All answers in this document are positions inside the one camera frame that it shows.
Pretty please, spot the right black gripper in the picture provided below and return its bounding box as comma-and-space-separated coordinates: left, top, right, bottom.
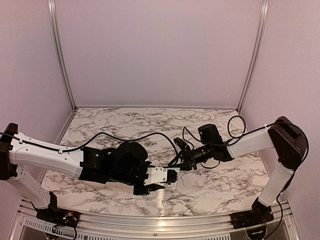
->
168, 143, 213, 171

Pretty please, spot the white remote control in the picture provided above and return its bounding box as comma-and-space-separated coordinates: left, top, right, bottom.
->
163, 178, 178, 191

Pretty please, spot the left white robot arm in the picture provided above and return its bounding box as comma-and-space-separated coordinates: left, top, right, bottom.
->
0, 123, 169, 223

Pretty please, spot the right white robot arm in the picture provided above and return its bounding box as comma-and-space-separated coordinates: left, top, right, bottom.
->
168, 116, 310, 224

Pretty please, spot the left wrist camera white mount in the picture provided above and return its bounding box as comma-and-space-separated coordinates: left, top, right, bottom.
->
143, 166, 180, 186

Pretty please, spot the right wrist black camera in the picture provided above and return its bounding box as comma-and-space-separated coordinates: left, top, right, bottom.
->
173, 137, 195, 152

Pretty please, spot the front aluminium rail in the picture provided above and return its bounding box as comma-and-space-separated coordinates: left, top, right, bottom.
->
8, 200, 301, 240

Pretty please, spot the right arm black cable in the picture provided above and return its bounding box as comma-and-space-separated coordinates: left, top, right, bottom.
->
182, 115, 308, 170

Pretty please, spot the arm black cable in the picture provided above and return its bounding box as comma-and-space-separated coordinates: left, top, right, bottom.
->
0, 131, 176, 169
182, 115, 308, 170

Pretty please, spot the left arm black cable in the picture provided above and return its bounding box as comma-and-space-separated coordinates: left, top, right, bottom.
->
0, 131, 176, 169

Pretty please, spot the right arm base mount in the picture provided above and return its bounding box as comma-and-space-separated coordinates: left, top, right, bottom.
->
230, 198, 274, 229

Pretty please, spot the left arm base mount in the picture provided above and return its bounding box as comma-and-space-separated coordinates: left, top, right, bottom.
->
36, 191, 80, 228

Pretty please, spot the right aluminium frame post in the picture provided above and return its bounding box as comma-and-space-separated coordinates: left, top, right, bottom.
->
236, 0, 270, 114

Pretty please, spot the aluminium frame post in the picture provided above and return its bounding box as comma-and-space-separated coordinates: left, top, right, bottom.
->
236, 0, 270, 114
48, 0, 77, 112

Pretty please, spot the left aluminium frame post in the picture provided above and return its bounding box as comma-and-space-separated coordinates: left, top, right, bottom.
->
48, 0, 77, 112

